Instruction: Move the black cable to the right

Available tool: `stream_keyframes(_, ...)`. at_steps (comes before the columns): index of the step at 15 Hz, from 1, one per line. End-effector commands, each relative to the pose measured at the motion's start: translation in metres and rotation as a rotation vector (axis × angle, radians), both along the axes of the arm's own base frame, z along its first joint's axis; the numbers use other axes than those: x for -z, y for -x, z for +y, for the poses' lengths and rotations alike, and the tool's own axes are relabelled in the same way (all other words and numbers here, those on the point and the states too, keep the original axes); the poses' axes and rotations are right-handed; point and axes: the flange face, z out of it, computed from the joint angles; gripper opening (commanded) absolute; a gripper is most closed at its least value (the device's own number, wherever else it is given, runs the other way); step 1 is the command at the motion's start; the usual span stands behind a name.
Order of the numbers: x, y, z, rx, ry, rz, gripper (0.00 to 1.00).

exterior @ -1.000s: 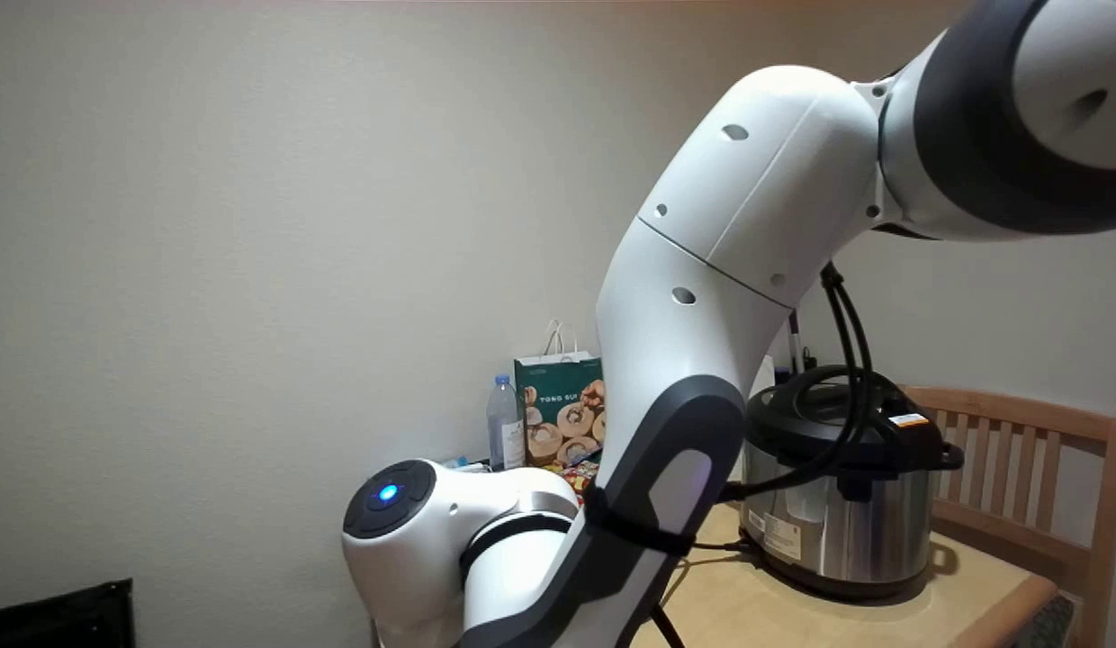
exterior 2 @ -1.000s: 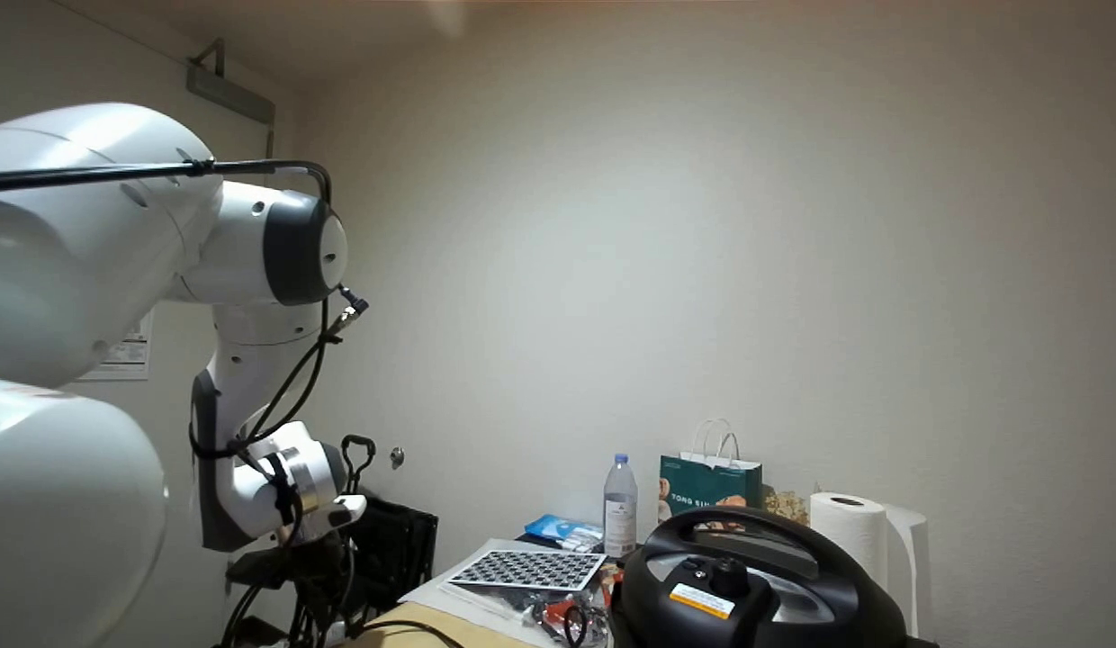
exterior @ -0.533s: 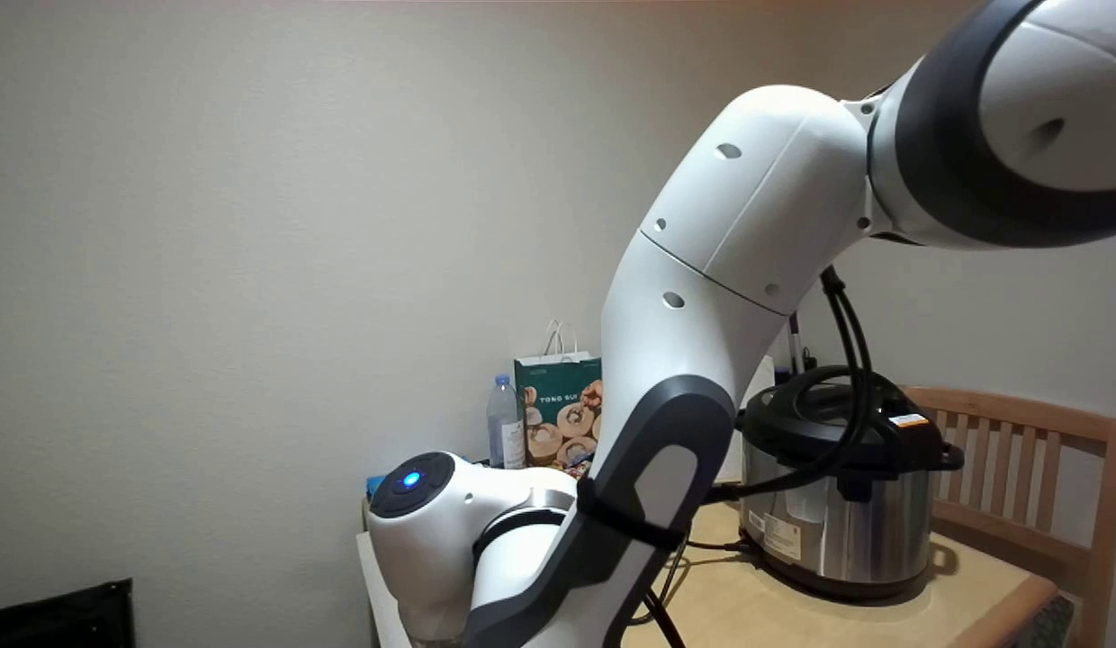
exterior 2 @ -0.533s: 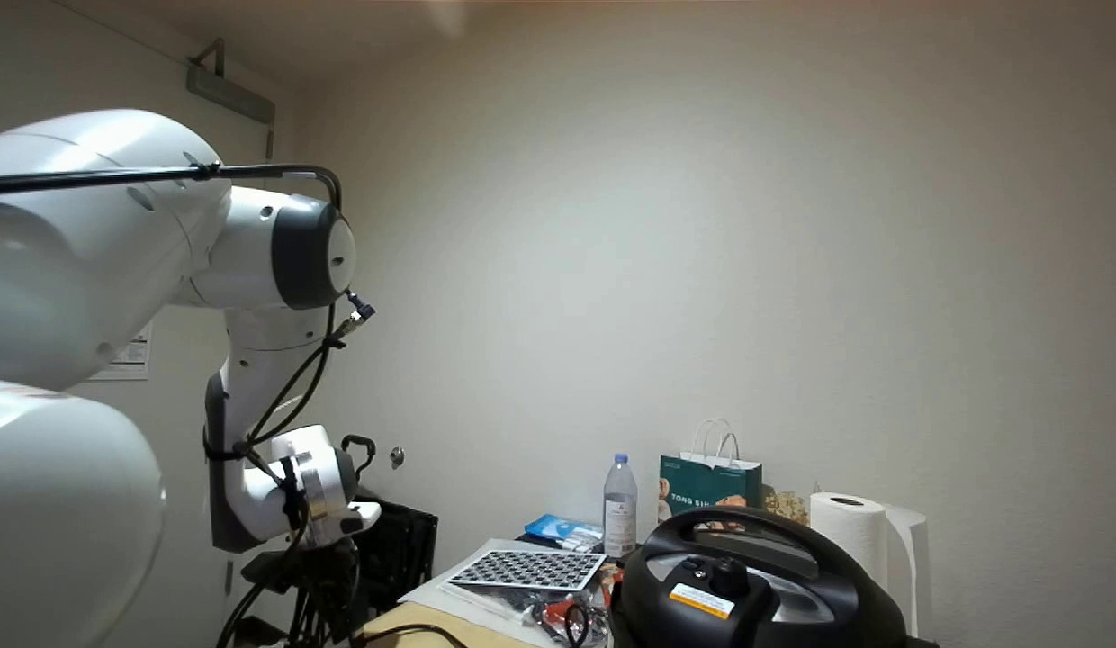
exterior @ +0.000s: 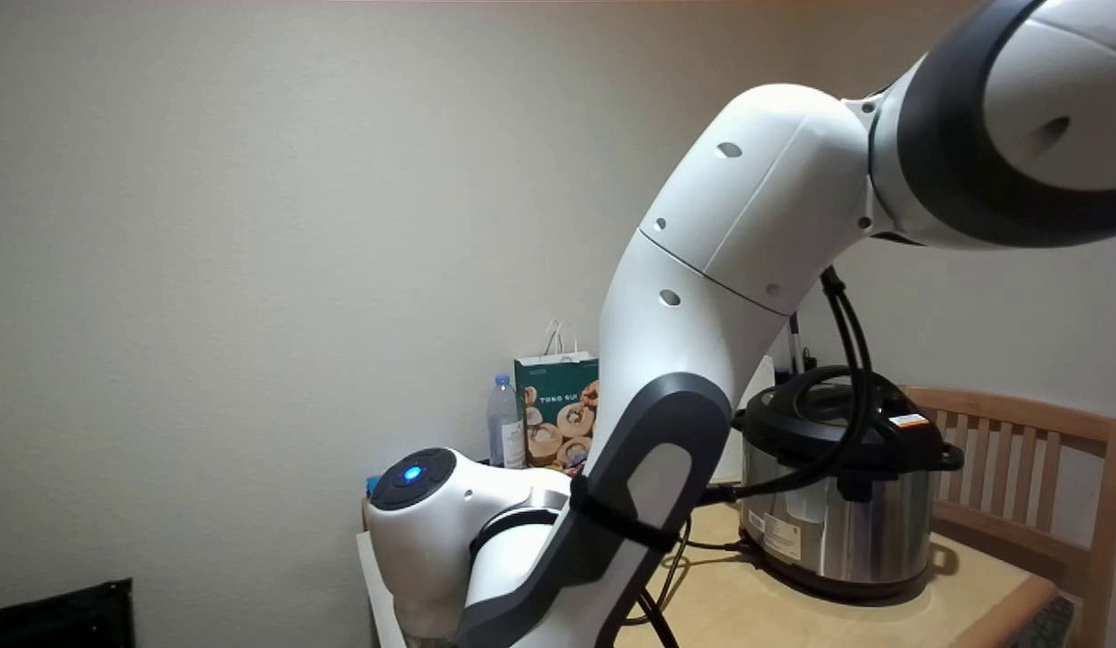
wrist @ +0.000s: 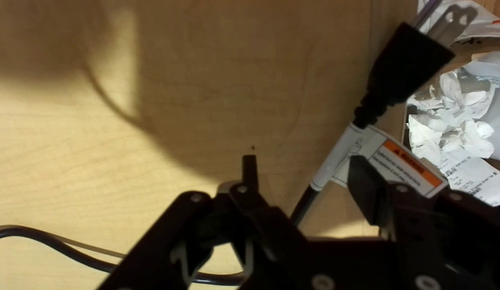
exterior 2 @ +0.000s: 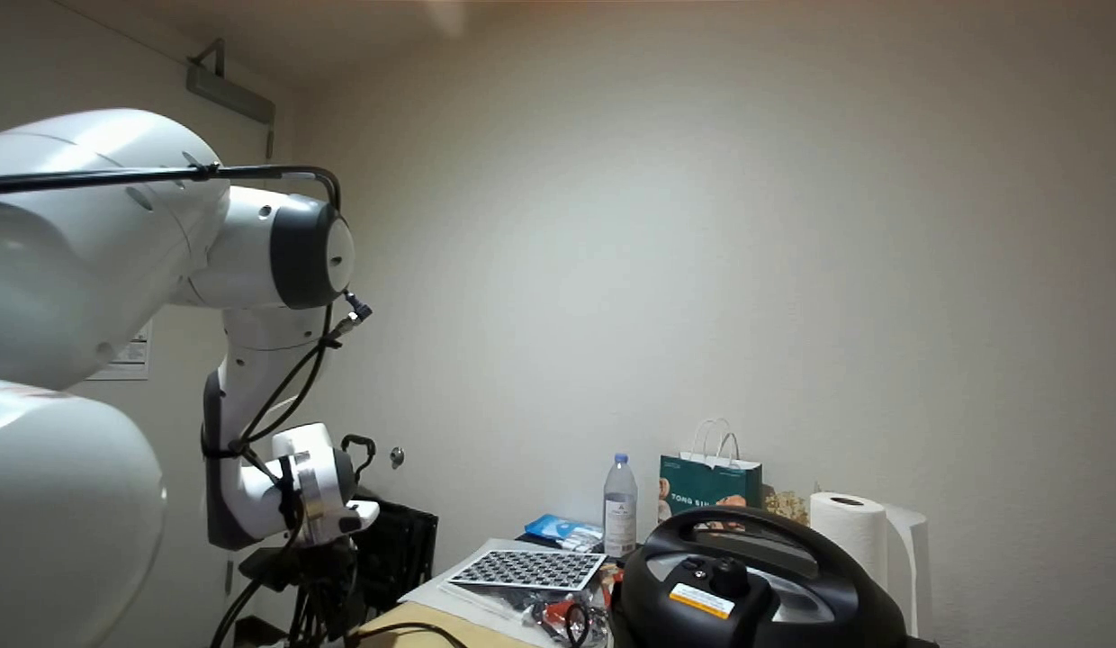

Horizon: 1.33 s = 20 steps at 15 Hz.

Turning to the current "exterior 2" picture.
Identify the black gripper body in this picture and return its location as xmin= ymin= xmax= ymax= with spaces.
xmin=258 ymin=535 xmax=366 ymax=628

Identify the black power cable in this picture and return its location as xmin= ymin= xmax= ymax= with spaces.
xmin=348 ymin=617 xmax=467 ymax=648

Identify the blue wipes pack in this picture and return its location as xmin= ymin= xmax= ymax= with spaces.
xmin=519 ymin=512 xmax=608 ymax=556

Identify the red and black small packet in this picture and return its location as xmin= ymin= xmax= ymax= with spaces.
xmin=537 ymin=593 xmax=598 ymax=648

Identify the clear plastic water bottle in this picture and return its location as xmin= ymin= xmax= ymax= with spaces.
xmin=598 ymin=451 xmax=641 ymax=560

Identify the green paper gift bag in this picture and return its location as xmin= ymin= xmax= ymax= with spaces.
xmin=654 ymin=430 xmax=767 ymax=526

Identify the white paper towel roll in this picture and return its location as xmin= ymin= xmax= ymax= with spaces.
xmin=808 ymin=485 xmax=890 ymax=593

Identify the black basket with handle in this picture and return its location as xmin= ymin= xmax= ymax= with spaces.
xmin=339 ymin=433 xmax=444 ymax=628

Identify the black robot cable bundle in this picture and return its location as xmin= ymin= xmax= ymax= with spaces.
xmin=0 ymin=162 xmax=380 ymax=648

